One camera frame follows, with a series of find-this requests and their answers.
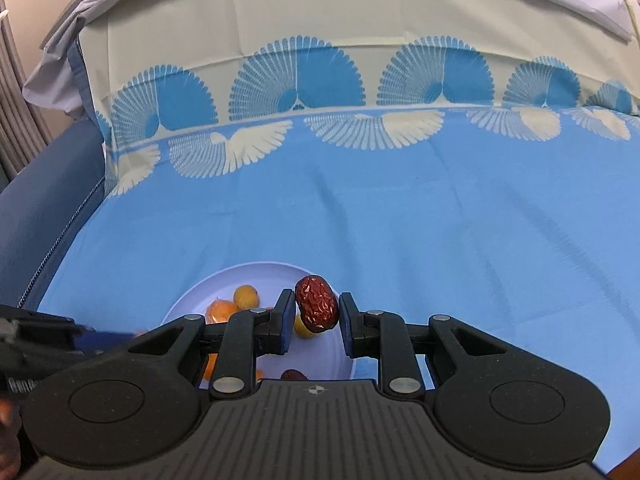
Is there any large orange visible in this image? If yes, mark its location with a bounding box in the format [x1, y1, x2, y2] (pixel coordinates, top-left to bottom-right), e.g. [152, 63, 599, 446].
[201, 353, 266, 382]
[206, 299, 241, 324]

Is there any person's left hand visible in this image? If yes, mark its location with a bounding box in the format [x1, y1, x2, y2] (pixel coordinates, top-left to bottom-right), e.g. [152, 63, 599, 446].
[0, 400, 22, 480]

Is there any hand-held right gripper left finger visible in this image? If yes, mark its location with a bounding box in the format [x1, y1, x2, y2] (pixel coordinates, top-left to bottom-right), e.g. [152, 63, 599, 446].
[129, 288, 297, 401]

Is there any blue zippered mattress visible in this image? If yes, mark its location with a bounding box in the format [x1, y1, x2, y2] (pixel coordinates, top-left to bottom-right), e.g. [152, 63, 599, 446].
[0, 120, 108, 311]

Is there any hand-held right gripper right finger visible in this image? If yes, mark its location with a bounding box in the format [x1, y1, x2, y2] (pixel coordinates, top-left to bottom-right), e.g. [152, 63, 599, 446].
[338, 291, 507, 401]

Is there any blue fan-print bedsheet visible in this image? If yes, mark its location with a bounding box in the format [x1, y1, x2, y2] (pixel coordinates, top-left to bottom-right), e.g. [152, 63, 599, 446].
[37, 35, 640, 476]

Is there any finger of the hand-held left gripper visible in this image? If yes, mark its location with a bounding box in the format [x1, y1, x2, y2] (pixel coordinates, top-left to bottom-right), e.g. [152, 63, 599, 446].
[47, 312, 143, 361]

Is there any lavender plate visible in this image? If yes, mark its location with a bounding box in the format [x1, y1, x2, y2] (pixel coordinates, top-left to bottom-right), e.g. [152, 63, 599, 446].
[161, 261, 358, 392]

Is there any small orange fruit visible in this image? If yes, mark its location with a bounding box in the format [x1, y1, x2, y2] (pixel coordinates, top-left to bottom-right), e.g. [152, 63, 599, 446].
[234, 285, 261, 311]

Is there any beige ribbed curtain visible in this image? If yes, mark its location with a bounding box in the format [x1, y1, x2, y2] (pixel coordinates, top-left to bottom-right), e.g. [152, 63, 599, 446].
[0, 7, 48, 183]

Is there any yellow-green fruit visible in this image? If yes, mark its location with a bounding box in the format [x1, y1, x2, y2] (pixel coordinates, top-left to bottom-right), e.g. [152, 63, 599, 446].
[293, 313, 318, 342]

